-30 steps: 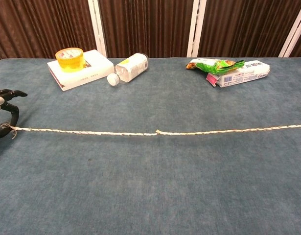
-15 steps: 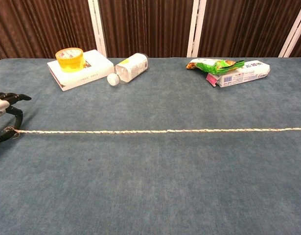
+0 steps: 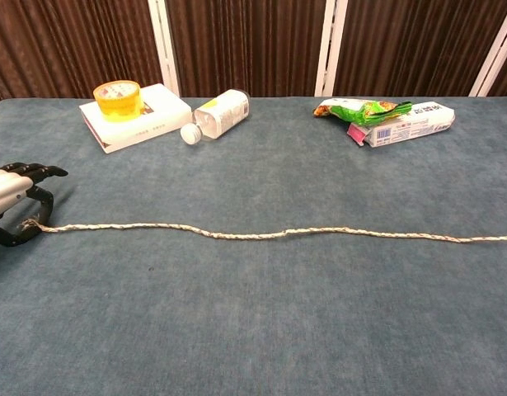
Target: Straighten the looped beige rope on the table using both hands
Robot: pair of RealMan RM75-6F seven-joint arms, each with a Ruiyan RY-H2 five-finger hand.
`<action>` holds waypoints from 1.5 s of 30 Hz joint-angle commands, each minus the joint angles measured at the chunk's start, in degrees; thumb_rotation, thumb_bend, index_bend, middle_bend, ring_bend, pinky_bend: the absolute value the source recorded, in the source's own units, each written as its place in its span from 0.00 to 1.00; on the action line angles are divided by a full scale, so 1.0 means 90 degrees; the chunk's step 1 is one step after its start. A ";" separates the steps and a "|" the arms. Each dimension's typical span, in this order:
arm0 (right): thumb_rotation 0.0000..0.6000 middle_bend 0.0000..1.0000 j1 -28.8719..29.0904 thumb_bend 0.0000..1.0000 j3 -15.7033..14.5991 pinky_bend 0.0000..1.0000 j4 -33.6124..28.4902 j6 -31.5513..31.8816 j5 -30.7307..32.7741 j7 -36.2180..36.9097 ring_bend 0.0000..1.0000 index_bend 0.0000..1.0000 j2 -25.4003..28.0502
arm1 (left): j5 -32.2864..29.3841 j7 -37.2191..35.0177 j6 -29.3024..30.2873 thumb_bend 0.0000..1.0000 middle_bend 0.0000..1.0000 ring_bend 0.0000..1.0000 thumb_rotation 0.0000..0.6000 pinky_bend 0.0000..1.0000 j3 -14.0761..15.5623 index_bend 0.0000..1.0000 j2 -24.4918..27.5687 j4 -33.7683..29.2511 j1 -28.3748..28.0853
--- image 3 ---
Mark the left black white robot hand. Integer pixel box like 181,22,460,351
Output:
0,163,69,248

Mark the beige braided rope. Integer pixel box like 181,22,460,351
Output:
20,219,507,245

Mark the yellow tape roll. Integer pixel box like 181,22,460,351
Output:
92,80,146,123

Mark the brown corrugated partition panel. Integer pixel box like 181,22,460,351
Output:
164,0,329,98
332,0,507,98
489,23,507,98
0,0,164,101

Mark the white square box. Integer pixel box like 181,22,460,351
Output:
78,82,193,155

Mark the clear bottle with white cap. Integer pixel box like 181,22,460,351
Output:
180,88,251,144

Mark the blue felt table mat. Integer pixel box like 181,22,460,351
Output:
0,96,507,396

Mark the green snack bag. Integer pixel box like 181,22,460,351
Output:
312,98,414,146

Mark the white toothpaste box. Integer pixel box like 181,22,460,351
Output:
362,101,456,149

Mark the white partition post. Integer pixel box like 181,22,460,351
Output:
314,0,348,98
147,0,182,98
468,0,507,98

